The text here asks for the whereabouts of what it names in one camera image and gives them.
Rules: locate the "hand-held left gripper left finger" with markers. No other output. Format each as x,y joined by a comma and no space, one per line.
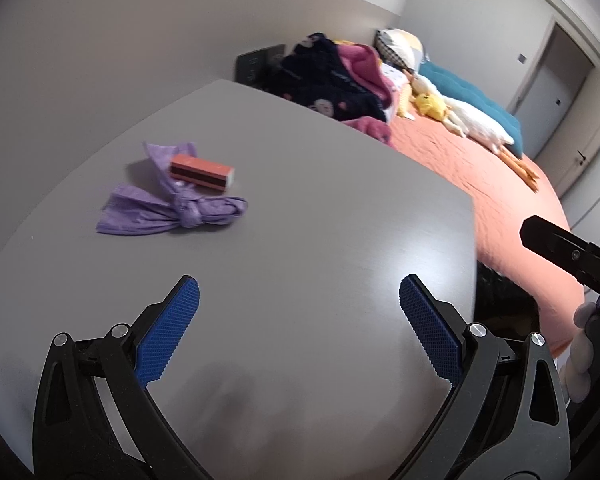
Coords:
167,330

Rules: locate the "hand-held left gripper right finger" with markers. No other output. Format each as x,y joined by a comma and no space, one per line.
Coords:
430,325

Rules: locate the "trash bin with black bag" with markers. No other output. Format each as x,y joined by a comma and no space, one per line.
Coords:
505,300

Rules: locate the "purple cloth bag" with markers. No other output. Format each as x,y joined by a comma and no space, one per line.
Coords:
140,210

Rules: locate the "orange rectangular block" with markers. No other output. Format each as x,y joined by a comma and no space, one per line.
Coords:
202,172

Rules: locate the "person's right hand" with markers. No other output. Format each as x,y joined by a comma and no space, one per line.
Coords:
577,360

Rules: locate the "bed with orange sheet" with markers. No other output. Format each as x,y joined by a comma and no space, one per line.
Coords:
505,200

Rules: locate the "white door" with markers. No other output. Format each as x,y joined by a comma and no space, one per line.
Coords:
580,120

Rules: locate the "white goose plush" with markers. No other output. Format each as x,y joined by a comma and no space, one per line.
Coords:
475,125

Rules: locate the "teal cushion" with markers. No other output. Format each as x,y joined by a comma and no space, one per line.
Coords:
475,97

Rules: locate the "yellow duck plush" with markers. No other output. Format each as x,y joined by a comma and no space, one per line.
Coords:
430,106

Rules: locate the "yellow dotted pillow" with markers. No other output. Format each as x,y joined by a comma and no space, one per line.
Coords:
405,102

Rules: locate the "white dotted pillow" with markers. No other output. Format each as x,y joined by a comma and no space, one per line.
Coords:
394,73

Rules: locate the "checkered patchwork pillow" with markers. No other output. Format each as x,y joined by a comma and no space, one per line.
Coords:
400,45

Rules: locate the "navy pink fleece blanket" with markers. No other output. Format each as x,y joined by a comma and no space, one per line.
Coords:
320,80

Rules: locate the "black bedside panel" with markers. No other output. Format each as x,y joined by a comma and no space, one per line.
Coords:
257,65

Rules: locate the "white door frame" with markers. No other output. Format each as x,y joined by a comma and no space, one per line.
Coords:
560,35

